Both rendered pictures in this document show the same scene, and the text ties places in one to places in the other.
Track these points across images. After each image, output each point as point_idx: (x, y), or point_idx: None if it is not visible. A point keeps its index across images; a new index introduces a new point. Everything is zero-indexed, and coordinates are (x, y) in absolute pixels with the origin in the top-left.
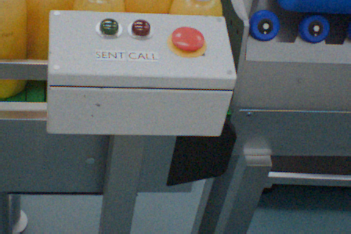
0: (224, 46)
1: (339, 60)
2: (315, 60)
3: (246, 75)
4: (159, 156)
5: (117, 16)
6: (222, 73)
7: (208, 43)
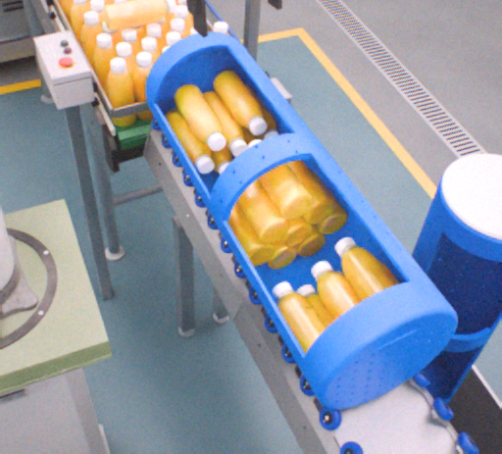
0: (70, 73)
1: (169, 166)
2: (164, 157)
3: (150, 143)
4: (102, 140)
5: (74, 45)
6: (52, 75)
7: (70, 69)
